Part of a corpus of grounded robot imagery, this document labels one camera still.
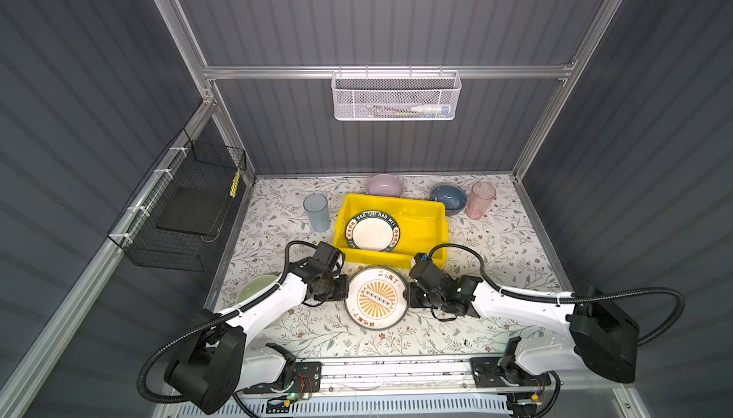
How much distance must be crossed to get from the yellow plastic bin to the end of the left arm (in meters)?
0.17

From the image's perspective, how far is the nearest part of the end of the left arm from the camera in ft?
2.04

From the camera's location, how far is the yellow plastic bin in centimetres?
94
